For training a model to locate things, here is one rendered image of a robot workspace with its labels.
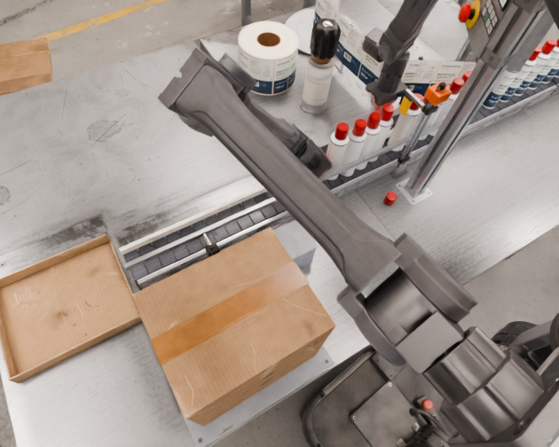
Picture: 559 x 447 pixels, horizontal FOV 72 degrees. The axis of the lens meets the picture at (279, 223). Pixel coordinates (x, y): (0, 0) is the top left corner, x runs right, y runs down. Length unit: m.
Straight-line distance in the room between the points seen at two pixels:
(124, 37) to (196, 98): 2.86
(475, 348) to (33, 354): 0.98
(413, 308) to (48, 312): 0.94
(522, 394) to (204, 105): 0.41
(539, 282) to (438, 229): 1.26
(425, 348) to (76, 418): 0.84
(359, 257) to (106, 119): 1.20
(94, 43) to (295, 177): 2.98
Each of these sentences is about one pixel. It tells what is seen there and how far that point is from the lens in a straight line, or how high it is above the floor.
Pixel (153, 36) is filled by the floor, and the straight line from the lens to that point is 3.29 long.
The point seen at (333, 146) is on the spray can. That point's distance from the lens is 1.08.
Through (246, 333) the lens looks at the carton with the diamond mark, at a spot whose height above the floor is 1.12.
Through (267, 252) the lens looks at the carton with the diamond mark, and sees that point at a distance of 0.78.
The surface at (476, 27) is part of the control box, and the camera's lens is 1.06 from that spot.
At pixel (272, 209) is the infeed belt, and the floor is 0.88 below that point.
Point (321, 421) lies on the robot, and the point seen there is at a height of 0.24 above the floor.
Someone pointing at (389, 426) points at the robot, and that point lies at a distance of 1.64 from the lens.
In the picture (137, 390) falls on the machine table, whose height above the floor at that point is 0.83.
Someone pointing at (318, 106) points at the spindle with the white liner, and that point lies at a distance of 1.34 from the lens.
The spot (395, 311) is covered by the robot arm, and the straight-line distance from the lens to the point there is 0.40.
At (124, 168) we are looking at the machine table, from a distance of 1.32.
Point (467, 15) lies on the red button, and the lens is 1.07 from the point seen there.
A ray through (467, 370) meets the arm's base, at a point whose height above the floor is 1.48.
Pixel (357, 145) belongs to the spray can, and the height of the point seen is 1.03.
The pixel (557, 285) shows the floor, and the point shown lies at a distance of 2.51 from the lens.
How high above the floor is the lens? 1.82
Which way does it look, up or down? 60 degrees down
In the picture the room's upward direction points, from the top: 7 degrees clockwise
